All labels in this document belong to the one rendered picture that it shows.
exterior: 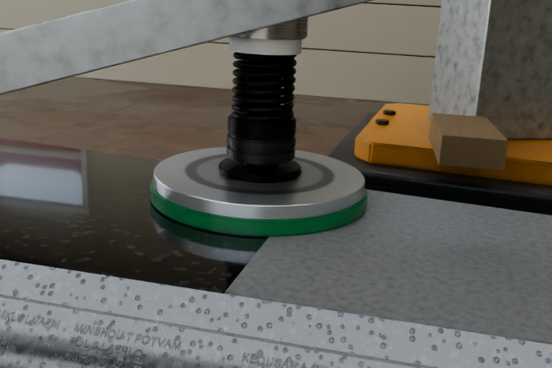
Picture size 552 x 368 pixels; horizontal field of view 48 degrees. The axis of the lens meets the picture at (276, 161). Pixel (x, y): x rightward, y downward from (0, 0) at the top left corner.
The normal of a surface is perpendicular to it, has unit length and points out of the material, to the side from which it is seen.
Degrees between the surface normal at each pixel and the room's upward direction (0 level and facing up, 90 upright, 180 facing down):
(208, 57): 90
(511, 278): 0
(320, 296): 0
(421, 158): 90
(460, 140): 90
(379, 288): 0
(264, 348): 45
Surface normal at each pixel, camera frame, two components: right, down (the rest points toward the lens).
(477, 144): -0.16, 0.25
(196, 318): -0.12, -0.51
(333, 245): 0.05, -0.97
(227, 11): 0.06, 0.26
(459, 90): -0.97, 0.01
